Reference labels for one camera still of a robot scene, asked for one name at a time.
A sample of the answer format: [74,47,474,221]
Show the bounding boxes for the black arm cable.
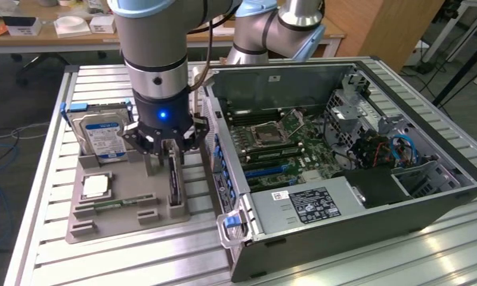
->
[186,0,244,93]

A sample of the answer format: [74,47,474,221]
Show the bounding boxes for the wooden cabinet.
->
[324,0,446,72]

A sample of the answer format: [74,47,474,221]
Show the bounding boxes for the wooden desk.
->
[0,0,346,63]

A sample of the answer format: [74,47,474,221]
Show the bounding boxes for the green motherboard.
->
[221,107,342,191]

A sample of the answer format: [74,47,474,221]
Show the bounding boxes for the white box with label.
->
[89,15,117,34]

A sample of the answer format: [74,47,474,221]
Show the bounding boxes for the CPU socket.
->
[250,123,285,144]

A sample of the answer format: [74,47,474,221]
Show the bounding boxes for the hard disk in blue caddy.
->
[58,101,138,164]

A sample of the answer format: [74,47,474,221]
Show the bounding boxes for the white box black top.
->
[2,16,42,36]

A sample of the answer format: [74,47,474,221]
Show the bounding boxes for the white paper stack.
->
[190,22,236,37]

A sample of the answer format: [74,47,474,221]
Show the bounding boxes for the blue expansion slot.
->
[242,165,289,179]

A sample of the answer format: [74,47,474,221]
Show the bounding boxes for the silver CPU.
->
[81,176,112,197]

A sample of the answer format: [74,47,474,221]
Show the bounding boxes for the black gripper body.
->
[133,89,196,141]

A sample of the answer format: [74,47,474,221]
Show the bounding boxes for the black office chair base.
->
[10,52,70,87]

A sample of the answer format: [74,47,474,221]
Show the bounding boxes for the blue floor cable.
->
[0,130,21,254]

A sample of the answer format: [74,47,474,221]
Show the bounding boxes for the white square round-hollow box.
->
[54,16,92,39]

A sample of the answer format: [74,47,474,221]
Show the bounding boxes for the grey parts rack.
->
[65,119,192,245]

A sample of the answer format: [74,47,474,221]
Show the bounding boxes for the open socket cover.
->
[280,108,308,140]

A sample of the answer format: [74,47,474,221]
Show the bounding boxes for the blue wire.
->
[392,134,418,167]

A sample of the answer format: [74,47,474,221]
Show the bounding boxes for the grey floor cable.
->
[0,121,50,140]

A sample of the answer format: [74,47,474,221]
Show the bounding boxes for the silver metal drive cage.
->
[324,89,382,156]

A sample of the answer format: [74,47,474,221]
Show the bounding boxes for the black open PC case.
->
[190,59,477,282]

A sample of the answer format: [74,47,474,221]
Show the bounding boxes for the black graphics card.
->
[162,139,184,207]

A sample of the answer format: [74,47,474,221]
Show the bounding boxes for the grey power supply unit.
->
[248,177,369,236]

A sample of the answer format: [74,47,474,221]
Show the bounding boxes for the black tripod stand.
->
[417,0,477,108]

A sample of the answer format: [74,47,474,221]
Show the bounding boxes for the green RAM stick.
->
[78,198,152,211]

